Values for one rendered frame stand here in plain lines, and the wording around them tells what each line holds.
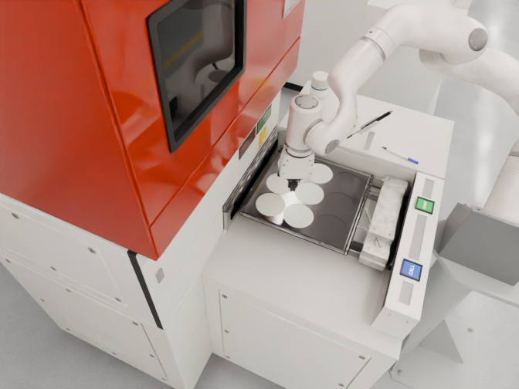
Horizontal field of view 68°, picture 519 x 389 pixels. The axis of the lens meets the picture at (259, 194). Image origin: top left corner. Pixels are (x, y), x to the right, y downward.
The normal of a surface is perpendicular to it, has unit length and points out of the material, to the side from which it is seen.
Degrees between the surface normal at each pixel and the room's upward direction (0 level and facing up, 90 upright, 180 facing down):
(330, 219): 0
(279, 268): 0
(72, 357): 0
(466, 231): 90
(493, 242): 90
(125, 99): 90
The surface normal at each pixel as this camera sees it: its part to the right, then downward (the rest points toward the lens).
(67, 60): -0.40, 0.69
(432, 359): 0.04, -0.65
